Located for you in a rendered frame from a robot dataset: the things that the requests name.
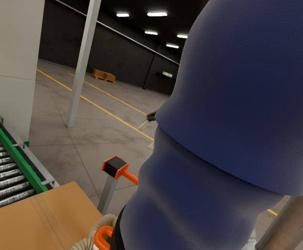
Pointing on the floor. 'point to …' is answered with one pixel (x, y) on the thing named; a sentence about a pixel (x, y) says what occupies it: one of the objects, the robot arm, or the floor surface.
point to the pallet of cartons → (103, 76)
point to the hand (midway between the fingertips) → (145, 137)
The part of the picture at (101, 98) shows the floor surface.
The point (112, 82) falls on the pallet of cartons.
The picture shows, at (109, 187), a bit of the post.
